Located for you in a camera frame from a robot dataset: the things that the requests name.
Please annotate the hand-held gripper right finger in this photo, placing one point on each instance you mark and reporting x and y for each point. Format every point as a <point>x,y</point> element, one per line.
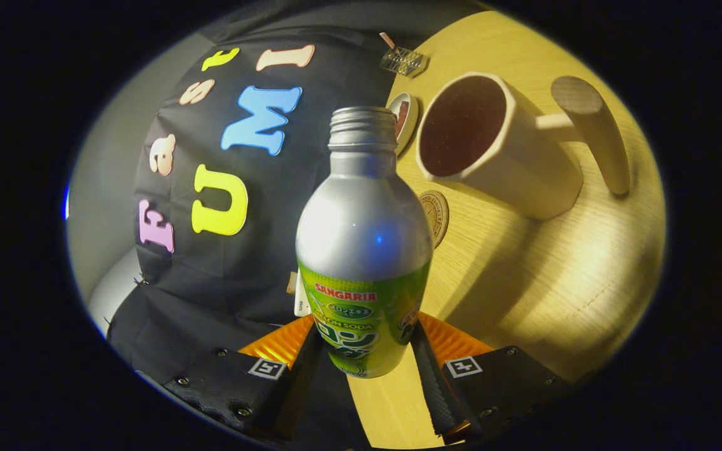
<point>436,388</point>

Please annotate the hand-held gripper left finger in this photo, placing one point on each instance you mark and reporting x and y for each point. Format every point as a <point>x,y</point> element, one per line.
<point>301,382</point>

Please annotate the round brown coaster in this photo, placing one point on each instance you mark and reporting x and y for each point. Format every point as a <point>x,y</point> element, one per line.
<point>437,216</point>

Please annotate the silver bottle with green label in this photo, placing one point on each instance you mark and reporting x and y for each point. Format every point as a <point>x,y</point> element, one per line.
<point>364,232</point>

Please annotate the brown meat piece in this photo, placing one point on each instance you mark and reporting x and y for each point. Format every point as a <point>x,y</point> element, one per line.
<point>403,116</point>

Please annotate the white round plate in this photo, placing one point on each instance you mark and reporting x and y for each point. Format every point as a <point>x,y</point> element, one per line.
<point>408,131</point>

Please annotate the pink striped straw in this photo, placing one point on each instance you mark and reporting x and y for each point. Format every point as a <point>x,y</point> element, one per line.
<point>387,41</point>

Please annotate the toast slice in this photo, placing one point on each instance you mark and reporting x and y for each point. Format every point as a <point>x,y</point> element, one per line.
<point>291,283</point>

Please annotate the wooden table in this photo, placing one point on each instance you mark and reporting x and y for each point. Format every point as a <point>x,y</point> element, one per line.
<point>555,282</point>

